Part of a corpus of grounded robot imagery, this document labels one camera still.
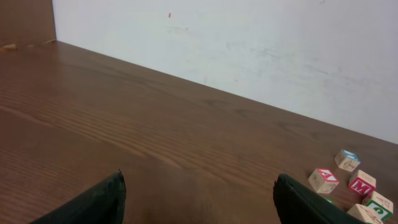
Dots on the red M wooden block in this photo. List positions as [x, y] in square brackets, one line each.
[362, 183]

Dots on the green J wooden block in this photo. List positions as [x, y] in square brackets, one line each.
[383, 206]

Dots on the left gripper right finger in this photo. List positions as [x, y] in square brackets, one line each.
[297, 204]

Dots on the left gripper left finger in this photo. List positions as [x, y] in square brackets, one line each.
[102, 203]

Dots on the green 4 wooden block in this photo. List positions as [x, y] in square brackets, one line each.
[329, 200]

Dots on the red A wooden block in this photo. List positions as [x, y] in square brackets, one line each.
[323, 181]

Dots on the blue top wooden block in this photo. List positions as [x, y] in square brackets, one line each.
[347, 160]

